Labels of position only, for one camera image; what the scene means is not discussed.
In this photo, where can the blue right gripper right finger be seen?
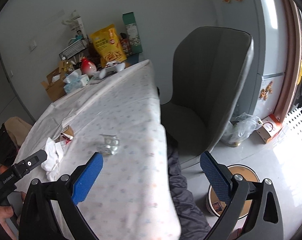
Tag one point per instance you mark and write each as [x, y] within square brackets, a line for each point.
[218, 175]

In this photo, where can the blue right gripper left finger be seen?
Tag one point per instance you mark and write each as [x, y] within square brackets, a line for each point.
[85, 178]

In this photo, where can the white tissue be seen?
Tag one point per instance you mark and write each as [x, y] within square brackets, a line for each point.
[55, 154]

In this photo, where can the silver pill blister pack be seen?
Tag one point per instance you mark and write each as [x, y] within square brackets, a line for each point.
[108, 144]

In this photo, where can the torn brown red wrapper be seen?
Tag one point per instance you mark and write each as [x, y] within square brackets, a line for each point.
[66, 135]

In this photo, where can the cream round trash bin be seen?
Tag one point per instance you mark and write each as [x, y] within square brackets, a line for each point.
[216, 206]

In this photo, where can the clear plastic trash bag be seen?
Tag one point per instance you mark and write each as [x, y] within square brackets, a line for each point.
[240, 128]

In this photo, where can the person's left hand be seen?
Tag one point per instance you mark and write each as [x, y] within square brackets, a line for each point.
[6, 212]

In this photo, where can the grey patterned trousers leg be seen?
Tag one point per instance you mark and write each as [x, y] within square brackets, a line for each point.
[194, 224]

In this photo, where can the white orange cardboard box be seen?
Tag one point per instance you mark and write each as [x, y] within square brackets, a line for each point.
[270, 128]

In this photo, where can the white patterned tablecloth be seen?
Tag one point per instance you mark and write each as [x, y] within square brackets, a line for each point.
[120, 118]

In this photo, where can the brown cardboard box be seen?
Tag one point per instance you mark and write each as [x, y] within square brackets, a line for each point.
[54, 85]

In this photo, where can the light blue tissue pack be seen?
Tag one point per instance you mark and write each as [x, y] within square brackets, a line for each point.
[75, 80]

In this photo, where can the grey dining chair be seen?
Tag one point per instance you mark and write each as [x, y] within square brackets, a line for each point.
[210, 67]

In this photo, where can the white game controller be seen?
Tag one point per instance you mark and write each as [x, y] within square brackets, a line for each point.
[111, 69]

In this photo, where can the yellow snack bag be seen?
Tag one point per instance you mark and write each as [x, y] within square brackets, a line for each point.
[107, 44]

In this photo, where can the white tall carton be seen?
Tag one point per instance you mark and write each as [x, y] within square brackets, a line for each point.
[75, 23]

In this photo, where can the green tall carton box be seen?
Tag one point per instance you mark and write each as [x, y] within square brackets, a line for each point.
[132, 32]

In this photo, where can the light blue refrigerator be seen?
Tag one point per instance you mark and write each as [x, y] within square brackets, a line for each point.
[272, 58]

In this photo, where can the black wire basket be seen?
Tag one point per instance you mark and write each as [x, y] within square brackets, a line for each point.
[73, 49]

